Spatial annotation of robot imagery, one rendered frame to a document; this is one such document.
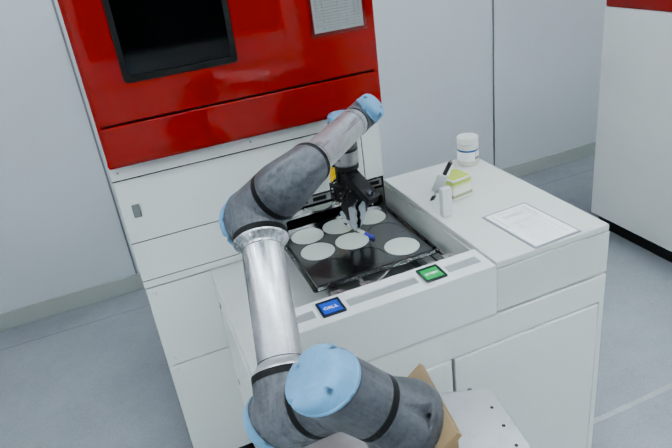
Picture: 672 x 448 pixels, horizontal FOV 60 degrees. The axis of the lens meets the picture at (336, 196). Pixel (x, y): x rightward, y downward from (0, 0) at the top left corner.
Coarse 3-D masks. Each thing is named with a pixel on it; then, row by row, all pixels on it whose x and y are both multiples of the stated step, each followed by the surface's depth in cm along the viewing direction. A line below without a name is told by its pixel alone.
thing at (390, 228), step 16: (368, 208) 190; (320, 224) 184; (384, 224) 179; (400, 224) 177; (288, 240) 177; (320, 240) 174; (384, 240) 170; (336, 256) 165; (352, 256) 164; (368, 256) 163; (384, 256) 162; (400, 256) 161; (320, 272) 158; (336, 272) 157; (352, 272) 156
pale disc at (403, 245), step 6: (390, 240) 169; (396, 240) 169; (402, 240) 168; (408, 240) 168; (414, 240) 168; (384, 246) 167; (390, 246) 166; (396, 246) 166; (402, 246) 165; (408, 246) 165; (414, 246) 165; (390, 252) 163; (396, 252) 163; (402, 252) 162; (408, 252) 162
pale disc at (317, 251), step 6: (306, 246) 172; (312, 246) 172; (318, 246) 171; (324, 246) 171; (330, 246) 170; (306, 252) 169; (312, 252) 168; (318, 252) 168; (324, 252) 168; (330, 252) 167; (306, 258) 166; (312, 258) 165; (318, 258) 165; (324, 258) 165
